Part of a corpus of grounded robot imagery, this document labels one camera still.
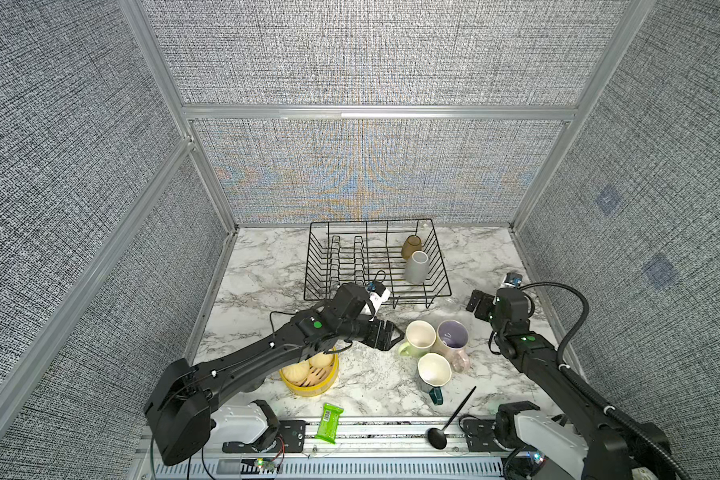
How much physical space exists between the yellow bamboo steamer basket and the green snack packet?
5cm

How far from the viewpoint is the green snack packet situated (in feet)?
2.45

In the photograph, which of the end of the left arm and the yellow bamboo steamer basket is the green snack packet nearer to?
the yellow bamboo steamer basket

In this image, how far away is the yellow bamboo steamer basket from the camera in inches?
31.2
